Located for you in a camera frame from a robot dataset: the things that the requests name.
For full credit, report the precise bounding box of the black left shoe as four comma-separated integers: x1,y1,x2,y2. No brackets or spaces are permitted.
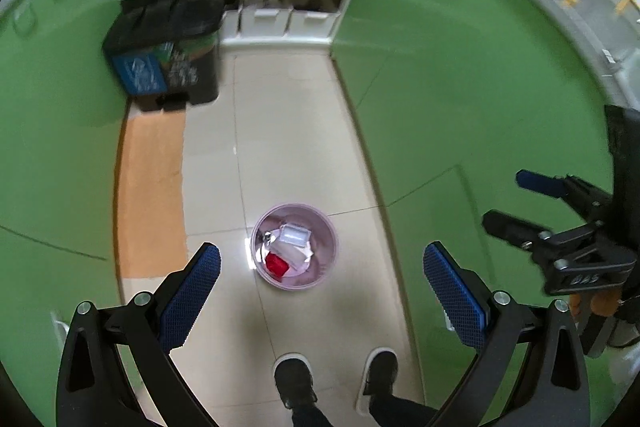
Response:
273,354,318,410

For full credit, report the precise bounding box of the dark left trouser leg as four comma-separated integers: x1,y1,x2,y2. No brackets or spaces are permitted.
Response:
290,399,336,427

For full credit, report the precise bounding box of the white box lid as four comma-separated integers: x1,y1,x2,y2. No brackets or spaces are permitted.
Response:
272,242,314,273

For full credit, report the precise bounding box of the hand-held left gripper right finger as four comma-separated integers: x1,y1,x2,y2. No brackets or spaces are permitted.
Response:
423,242,588,427

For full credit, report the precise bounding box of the white storage box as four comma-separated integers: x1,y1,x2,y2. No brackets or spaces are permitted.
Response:
240,6,293,38
290,9,341,38

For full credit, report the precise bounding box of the black shoe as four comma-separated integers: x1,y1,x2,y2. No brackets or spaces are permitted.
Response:
273,354,318,410
356,347,399,415

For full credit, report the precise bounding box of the green kitchen cabinet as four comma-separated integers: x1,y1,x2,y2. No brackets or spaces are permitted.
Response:
0,0,128,408
330,0,621,358

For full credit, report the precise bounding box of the dark trouser leg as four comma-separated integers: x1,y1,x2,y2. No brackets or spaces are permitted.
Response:
367,394,436,427
290,399,336,427

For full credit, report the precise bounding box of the person's right hand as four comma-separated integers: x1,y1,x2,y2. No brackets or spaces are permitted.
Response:
570,289,623,318

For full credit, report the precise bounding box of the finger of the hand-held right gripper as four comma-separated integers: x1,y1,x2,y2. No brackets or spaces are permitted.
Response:
481,209,603,256
516,169,613,218

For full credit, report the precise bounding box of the red box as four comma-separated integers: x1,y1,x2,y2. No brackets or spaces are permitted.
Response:
265,252,291,280

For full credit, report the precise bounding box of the clear plastic container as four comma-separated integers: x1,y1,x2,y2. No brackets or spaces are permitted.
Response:
277,223,312,248

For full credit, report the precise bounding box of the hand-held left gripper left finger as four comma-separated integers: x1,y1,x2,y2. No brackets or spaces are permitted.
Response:
55,242,222,427

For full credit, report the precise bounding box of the orange floor mat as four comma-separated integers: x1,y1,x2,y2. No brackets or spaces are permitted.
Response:
114,109,190,280

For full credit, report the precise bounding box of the pink wastebasket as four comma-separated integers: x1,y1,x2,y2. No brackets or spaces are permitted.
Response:
250,203,338,292

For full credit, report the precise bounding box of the dark right trouser leg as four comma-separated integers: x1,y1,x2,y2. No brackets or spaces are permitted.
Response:
367,394,436,427

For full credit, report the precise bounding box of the black sorting bin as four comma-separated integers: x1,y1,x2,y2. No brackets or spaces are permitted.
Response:
102,0,226,112

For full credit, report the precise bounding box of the black right shoe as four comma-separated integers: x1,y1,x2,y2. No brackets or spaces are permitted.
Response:
356,347,399,415

